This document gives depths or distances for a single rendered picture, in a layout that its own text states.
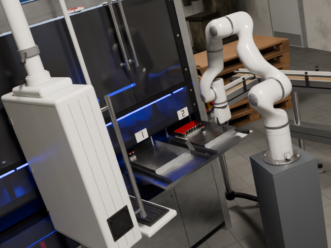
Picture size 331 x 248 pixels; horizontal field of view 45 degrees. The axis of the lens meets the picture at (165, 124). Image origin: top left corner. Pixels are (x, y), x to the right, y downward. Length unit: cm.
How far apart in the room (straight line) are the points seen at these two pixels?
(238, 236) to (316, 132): 97
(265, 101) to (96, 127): 80
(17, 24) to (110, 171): 69
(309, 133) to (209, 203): 94
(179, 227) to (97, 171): 126
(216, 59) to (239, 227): 142
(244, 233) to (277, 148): 114
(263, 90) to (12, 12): 113
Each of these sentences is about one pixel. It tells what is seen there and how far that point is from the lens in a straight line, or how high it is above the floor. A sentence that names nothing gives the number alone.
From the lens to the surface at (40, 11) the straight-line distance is 210.
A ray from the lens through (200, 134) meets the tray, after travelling 256.
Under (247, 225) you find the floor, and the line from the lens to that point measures 316.
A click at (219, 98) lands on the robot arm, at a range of 234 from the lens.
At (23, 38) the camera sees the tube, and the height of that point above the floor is 178.
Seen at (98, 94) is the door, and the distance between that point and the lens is 223.
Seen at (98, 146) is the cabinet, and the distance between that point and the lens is 163.
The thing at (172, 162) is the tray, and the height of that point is 90.
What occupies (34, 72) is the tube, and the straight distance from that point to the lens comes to 172.
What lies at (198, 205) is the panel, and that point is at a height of 35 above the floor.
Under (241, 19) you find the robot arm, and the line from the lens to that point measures 208.
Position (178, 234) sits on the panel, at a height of 25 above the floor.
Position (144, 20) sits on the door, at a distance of 239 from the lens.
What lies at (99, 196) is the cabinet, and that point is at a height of 112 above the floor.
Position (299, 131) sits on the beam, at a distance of 327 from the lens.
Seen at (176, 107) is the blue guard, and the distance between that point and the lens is 254.
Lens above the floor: 189
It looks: 20 degrees down
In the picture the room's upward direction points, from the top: 15 degrees counter-clockwise
